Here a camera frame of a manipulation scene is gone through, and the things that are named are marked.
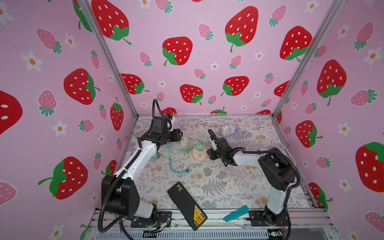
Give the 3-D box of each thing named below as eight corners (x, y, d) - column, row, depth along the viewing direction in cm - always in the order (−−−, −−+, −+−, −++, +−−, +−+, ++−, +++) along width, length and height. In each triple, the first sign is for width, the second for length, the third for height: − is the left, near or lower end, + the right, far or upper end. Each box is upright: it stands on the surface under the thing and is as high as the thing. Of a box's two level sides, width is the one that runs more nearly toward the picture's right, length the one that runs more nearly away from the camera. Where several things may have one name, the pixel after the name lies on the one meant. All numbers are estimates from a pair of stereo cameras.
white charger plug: (221, 136, 109) (222, 128, 102) (220, 133, 111) (221, 125, 104) (233, 134, 110) (235, 127, 103) (231, 131, 112) (233, 123, 105)
